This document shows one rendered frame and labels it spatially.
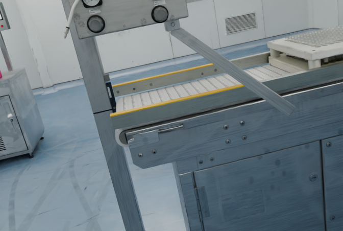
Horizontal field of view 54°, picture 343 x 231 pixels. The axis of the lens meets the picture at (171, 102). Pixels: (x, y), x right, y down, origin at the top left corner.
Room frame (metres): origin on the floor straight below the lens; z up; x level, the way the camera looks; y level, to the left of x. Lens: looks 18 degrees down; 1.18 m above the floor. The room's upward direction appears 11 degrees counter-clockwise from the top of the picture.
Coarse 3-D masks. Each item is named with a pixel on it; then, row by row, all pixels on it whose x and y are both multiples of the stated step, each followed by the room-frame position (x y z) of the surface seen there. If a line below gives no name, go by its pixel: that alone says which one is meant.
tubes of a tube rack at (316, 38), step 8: (312, 32) 0.95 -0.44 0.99; (320, 32) 0.93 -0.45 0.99; (328, 32) 0.90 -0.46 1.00; (336, 32) 0.89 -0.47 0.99; (288, 40) 0.94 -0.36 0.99; (296, 40) 0.90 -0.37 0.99; (304, 40) 0.86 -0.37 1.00; (312, 40) 0.85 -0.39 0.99; (320, 40) 0.83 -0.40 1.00; (328, 40) 0.81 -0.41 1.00; (336, 40) 0.80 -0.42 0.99; (296, 56) 0.90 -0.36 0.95; (336, 56) 0.80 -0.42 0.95
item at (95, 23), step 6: (90, 12) 0.66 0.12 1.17; (96, 12) 0.66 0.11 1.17; (90, 18) 0.66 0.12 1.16; (96, 18) 0.64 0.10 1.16; (102, 18) 0.66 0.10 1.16; (90, 24) 0.64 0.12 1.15; (96, 24) 0.64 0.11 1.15; (102, 24) 0.65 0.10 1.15; (90, 30) 0.66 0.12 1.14; (96, 30) 0.64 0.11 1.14; (102, 30) 0.66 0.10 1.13
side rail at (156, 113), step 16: (336, 64) 0.74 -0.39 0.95; (272, 80) 0.72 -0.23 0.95; (288, 80) 0.73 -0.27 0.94; (304, 80) 0.73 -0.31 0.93; (320, 80) 0.74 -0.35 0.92; (208, 96) 0.71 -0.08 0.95; (224, 96) 0.71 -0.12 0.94; (240, 96) 0.72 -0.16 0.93; (256, 96) 0.72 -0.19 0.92; (144, 112) 0.70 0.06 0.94; (160, 112) 0.70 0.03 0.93; (176, 112) 0.70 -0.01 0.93
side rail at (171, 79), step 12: (240, 60) 1.00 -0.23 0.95; (252, 60) 1.00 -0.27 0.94; (264, 60) 1.00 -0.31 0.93; (192, 72) 0.98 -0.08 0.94; (204, 72) 0.99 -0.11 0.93; (216, 72) 0.99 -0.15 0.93; (132, 84) 0.97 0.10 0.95; (144, 84) 0.97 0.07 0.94; (156, 84) 0.97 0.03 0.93; (168, 84) 0.98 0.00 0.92
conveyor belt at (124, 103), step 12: (252, 72) 0.95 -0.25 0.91; (264, 72) 0.92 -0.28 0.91; (276, 72) 0.90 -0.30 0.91; (288, 72) 0.88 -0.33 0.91; (180, 84) 0.97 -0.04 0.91; (192, 84) 0.95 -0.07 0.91; (204, 84) 0.92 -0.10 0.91; (216, 84) 0.90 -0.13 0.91; (228, 84) 0.87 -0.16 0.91; (312, 84) 0.75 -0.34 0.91; (132, 96) 0.95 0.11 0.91; (144, 96) 0.92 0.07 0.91; (156, 96) 0.90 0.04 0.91; (168, 96) 0.88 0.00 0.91; (180, 96) 0.86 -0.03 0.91; (120, 108) 0.86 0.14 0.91; (132, 108) 0.83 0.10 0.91; (216, 108) 0.73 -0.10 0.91; (156, 120) 0.72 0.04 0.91; (120, 144) 0.71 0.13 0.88
